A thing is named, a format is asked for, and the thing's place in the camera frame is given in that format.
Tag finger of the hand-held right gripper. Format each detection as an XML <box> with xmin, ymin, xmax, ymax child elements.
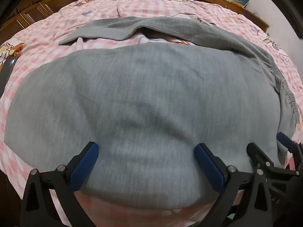
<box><xmin>247</xmin><ymin>142</ymin><xmax>299</xmax><ymax>176</ymax></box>
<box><xmin>276</xmin><ymin>132</ymin><xmax>303</xmax><ymax>171</ymax></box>

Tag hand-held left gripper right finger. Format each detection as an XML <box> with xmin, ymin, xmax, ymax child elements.
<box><xmin>194</xmin><ymin>143</ymin><xmax>282</xmax><ymax>227</ymax></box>

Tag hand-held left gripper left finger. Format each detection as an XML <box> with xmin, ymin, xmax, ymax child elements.
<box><xmin>20</xmin><ymin>141</ymin><xmax>99</xmax><ymax>227</ymax></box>

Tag grey pants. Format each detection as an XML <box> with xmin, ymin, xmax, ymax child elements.
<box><xmin>5</xmin><ymin>16</ymin><xmax>301</xmax><ymax>210</ymax></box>

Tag black smartphone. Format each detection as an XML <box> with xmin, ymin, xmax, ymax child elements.
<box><xmin>0</xmin><ymin>56</ymin><xmax>19</xmax><ymax>97</ymax></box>

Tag pink checked cartoon bed sheet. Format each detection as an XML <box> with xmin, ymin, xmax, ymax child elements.
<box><xmin>0</xmin><ymin>0</ymin><xmax>303</xmax><ymax>227</ymax></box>

